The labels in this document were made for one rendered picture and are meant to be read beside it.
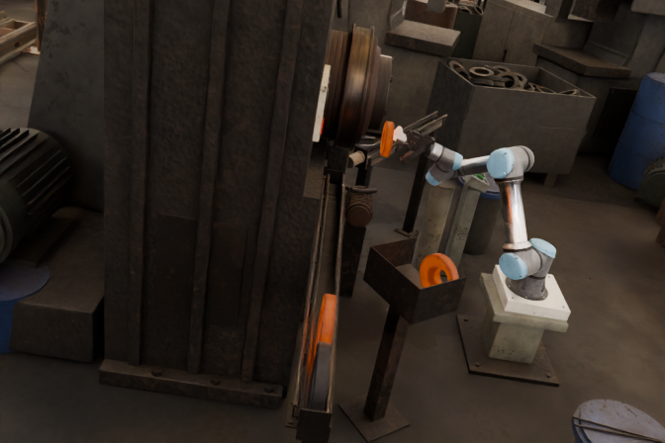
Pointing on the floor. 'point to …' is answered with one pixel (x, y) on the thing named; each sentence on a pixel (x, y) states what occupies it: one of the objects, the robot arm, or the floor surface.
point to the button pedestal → (464, 219)
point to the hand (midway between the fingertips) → (388, 134)
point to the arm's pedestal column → (505, 350)
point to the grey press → (611, 33)
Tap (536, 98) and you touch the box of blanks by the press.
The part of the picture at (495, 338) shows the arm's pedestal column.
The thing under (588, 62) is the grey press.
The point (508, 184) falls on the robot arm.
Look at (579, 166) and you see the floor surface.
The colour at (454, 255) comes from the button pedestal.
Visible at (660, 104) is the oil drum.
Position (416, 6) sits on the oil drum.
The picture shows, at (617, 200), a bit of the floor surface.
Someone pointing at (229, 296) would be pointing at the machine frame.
